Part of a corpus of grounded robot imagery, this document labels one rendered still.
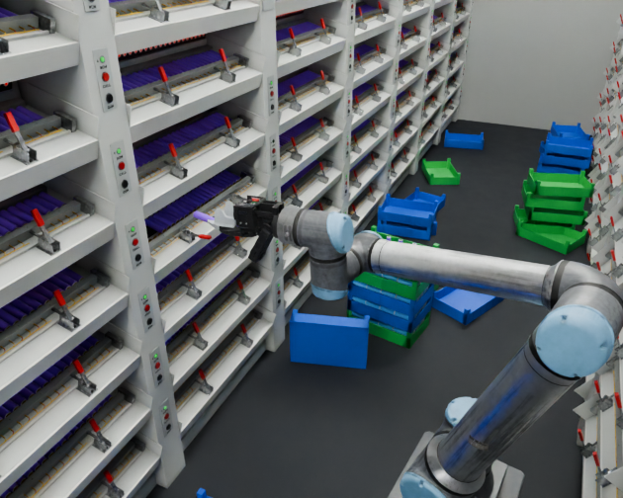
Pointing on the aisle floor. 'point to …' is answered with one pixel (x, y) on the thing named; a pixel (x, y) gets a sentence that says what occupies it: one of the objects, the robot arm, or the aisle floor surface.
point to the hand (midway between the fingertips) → (215, 221)
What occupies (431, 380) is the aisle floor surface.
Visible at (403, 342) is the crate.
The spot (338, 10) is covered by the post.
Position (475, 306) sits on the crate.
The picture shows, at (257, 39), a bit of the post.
